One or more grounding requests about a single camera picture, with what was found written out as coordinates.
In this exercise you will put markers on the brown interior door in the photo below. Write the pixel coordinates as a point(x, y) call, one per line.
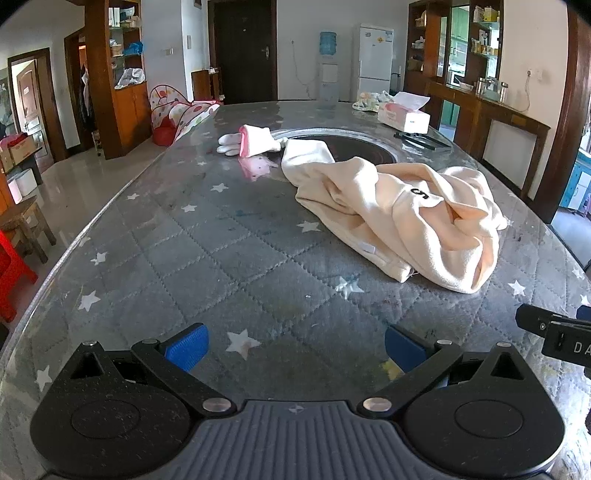
point(30, 101)

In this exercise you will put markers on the pink and white glove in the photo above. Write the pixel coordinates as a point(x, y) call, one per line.
point(254, 141)

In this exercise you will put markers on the white tissue box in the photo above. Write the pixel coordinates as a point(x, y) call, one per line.
point(401, 117)

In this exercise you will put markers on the white bin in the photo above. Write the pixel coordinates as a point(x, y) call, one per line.
point(14, 189)
point(27, 180)

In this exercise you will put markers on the cream sweatshirt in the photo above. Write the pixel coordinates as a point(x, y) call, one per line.
point(415, 221)

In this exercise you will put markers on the polka dot play tent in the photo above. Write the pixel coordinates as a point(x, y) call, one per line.
point(184, 113)

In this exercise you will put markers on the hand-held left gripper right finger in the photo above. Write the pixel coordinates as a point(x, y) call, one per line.
point(406, 350)

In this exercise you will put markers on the small wooden cabinet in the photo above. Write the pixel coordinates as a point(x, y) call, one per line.
point(203, 85)

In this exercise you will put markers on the floral cloth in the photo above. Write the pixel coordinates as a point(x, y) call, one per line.
point(369, 102)

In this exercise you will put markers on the wooden door frame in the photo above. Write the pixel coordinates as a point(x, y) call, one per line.
point(565, 115)

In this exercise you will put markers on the dark entrance door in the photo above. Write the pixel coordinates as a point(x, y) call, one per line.
point(240, 55)

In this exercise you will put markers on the white plastic bag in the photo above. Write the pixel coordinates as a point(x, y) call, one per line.
point(130, 78)

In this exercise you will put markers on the grey star quilted table cover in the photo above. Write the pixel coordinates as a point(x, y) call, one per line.
point(184, 258)

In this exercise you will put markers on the glass jar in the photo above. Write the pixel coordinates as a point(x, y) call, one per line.
point(482, 86)
point(503, 91)

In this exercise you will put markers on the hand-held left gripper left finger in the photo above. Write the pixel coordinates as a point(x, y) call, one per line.
point(187, 347)

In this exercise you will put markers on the wooden stool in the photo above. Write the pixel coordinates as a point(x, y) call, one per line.
point(27, 219)

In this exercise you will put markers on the round recessed cooktop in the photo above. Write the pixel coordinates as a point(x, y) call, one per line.
point(355, 145)

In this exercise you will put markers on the blue plastic bag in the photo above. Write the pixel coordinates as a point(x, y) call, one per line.
point(135, 49)

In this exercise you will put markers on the wooden display shelf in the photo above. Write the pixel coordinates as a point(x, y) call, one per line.
point(427, 41)

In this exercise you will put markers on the cardboard box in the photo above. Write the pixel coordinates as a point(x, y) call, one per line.
point(21, 150)

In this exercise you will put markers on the hanging dark clothes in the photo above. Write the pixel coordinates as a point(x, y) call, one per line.
point(86, 99)

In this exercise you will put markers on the wooden console table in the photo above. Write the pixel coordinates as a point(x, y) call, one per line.
point(508, 113)

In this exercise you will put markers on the white refrigerator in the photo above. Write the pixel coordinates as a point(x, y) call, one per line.
point(374, 60)

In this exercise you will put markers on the white water dispenser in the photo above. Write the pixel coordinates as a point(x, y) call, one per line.
point(328, 83)

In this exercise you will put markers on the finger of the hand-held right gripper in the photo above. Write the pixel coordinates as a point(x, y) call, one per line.
point(584, 313)
point(531, 319)

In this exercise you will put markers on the blue water bottle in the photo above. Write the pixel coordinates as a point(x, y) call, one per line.
point(328, 44)

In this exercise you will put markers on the wooden shelf cabinet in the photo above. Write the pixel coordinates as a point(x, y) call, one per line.
point(129, 110)

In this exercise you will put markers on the red plastic stool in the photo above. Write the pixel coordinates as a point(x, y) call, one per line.
point(11, 272)

